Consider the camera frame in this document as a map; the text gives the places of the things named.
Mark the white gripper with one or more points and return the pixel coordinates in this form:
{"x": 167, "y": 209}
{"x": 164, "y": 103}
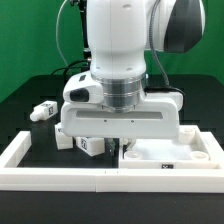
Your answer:
{"x": 156, "y": 116}

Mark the white square table top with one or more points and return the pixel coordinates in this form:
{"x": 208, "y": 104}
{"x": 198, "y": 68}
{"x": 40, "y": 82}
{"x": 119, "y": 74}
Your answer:
{"x": 188, "y": 151}

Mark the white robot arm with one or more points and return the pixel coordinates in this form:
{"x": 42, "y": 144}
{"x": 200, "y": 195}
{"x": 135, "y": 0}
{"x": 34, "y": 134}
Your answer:
{"x": 109, "y": 100}

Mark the white U-shaped fence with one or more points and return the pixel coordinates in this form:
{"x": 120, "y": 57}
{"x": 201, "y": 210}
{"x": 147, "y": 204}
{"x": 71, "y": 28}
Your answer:
{"x": 194, "y": 176}

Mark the black camera stand pole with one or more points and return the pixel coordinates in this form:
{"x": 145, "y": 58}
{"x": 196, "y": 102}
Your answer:
{"x": 82, "y": 5}

